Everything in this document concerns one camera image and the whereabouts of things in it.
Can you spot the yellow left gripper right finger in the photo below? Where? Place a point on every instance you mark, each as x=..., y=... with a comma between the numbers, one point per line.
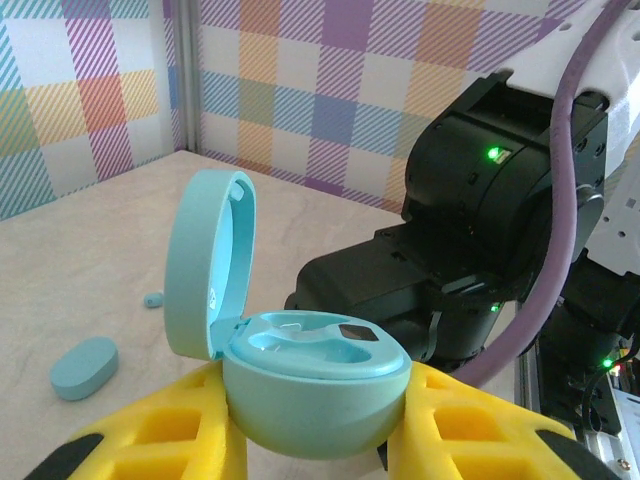
x=415, y=450

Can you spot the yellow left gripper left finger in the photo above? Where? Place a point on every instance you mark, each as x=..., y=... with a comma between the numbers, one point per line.
x=220, y=450

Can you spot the teal earbud charging case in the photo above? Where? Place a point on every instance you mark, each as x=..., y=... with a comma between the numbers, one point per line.
x=310, y=400
x=82, y=370

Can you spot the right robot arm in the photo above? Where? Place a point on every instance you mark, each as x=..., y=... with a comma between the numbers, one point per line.
x=625, y=60

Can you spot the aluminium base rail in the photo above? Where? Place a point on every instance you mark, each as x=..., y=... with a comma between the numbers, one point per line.
x=615, y=450

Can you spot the aluminium frame post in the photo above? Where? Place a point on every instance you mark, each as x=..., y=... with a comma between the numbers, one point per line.
x=182, y=75

